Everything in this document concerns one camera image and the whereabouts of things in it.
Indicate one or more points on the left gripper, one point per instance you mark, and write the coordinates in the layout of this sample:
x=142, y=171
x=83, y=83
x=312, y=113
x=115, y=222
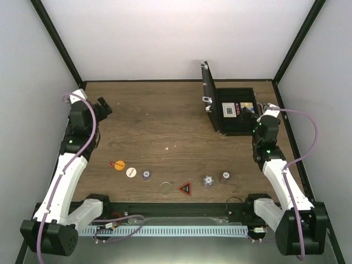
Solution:
x=103, y=114

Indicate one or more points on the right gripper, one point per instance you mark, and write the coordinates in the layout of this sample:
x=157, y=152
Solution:
x=247, y=114

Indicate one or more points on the black poker case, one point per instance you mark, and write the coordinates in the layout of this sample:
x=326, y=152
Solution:
x=213, y=98

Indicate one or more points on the red black chip stack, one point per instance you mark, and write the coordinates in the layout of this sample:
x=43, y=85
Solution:
x=224, y=178

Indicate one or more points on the purple chip stack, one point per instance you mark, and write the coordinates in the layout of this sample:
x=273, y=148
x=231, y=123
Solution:
x=146, y=174

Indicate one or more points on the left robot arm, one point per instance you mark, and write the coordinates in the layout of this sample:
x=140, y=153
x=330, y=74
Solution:
x=54, y=228

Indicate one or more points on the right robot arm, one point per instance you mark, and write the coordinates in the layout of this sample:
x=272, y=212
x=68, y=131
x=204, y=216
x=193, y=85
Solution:
x=299, y=227

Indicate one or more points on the blue yellow card deck box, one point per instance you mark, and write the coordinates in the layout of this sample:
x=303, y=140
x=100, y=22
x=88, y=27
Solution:
x=247, y=105

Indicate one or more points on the white card deck box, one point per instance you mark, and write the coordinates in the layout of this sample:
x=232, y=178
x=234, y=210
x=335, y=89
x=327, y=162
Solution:
x=229, y=110

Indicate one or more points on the orange big blind button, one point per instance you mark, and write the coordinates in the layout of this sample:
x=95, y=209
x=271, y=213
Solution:
x=119, y=165

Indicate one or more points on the white dealer button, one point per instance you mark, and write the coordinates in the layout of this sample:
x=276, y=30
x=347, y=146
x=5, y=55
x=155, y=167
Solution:
x=131, y=172

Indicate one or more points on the triangular all in button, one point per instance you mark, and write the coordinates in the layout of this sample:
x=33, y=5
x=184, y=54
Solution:
x=186, y=188

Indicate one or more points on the clear acrylic dealer puck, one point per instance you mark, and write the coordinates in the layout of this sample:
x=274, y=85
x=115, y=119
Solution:
x=166, y=188

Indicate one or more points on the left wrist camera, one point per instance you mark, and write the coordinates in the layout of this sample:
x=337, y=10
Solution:
x=75, y=96

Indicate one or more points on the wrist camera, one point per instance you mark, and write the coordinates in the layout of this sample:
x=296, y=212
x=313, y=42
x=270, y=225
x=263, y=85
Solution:
x=75, y=96
x=271, y=110

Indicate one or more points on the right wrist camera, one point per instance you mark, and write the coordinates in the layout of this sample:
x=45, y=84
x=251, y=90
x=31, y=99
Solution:
x=271, y=110

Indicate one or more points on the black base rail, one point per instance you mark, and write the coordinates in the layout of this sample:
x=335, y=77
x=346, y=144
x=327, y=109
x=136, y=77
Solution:
x=249, y=211

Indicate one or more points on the light blue slotted cable duct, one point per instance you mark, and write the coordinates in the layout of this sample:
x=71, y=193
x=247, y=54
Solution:
x=170, y=231

